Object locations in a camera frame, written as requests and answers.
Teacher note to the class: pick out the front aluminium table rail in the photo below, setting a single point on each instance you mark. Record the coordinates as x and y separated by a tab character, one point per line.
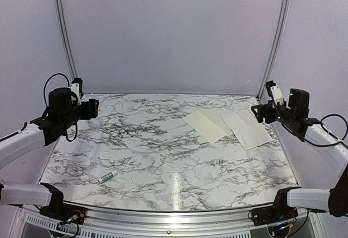
109	222

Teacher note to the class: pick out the green white glue stick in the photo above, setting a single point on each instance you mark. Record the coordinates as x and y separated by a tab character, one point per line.
107	177

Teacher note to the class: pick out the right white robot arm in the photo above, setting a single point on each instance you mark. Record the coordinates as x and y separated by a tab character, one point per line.
293	116

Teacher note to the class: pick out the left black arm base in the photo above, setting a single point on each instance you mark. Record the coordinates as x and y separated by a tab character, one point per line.
59	210

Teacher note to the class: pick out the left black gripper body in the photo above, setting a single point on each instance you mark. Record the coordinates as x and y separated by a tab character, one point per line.
87	114

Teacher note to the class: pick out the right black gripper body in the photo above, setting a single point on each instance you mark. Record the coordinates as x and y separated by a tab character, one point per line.
269	118

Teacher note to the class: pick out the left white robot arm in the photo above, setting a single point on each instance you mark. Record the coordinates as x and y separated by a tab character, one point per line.
64	110

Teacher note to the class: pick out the white letter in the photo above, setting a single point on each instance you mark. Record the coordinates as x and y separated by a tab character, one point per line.
246	129

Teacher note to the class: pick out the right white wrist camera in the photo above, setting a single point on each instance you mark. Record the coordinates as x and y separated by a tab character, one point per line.
274	92

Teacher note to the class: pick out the cream paper envelope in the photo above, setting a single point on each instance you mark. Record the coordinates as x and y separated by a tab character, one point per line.
204	126

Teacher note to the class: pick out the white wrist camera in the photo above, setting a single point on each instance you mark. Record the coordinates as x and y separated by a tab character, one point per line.
76	89
274	92

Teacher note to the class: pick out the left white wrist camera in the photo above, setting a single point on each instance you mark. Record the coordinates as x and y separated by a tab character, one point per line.
76	89

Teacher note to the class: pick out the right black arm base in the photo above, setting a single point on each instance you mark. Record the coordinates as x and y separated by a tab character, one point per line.
278	211

